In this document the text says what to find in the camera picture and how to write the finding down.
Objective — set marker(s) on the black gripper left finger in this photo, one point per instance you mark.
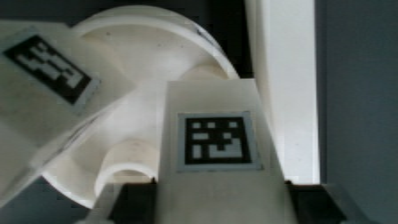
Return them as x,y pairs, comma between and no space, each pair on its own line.
135,204

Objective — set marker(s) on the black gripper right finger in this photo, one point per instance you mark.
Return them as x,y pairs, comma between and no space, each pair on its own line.
314,207

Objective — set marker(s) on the white stool leg block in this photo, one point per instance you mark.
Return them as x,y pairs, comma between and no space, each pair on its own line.
220,182
60,89

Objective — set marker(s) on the white round stool seat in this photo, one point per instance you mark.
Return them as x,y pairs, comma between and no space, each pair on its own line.
161,50

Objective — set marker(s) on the white right fence rail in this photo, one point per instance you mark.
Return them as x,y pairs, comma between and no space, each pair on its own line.
282,51

